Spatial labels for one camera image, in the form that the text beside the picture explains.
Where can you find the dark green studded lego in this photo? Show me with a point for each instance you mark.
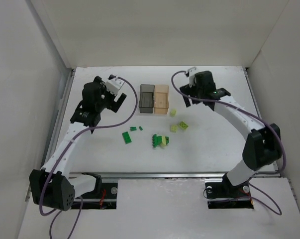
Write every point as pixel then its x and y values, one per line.
pixel 156 140

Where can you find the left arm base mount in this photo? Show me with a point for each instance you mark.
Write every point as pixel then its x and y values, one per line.
pixel 92 193

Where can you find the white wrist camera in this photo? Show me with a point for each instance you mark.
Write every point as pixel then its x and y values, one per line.
pixel 114 84
pixel 191 75

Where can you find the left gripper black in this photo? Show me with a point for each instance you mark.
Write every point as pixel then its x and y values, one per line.
pixel 117 103

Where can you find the aluminium rail front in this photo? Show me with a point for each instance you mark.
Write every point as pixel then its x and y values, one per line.
pixel 160 175

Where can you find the lime lego hollow brick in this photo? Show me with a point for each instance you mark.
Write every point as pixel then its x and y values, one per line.
pixel 183 125

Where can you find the grey transparent container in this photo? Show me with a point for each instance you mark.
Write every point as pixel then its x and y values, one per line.
pixel 146 99

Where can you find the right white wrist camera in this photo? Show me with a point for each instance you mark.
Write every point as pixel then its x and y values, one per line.
pixel 191 75

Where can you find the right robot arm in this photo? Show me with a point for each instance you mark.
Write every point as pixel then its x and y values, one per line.
pixel 262 141

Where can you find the orange transparent container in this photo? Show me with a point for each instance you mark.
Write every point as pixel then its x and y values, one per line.
pixel 161 99

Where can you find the lime lego square brick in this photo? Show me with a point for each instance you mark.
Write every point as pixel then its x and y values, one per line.
pixel 173 128

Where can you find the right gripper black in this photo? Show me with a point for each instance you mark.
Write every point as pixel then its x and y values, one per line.
pixel 187 95

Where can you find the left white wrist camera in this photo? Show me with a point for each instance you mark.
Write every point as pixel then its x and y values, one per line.
pixel 114 84

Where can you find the dark green flat lego plate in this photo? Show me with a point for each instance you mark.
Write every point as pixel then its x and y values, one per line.
pixel 126 137

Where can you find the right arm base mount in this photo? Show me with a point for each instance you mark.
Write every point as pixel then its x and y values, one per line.
pixel 221 196

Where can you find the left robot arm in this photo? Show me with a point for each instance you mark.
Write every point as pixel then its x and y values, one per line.
pixel 51 185

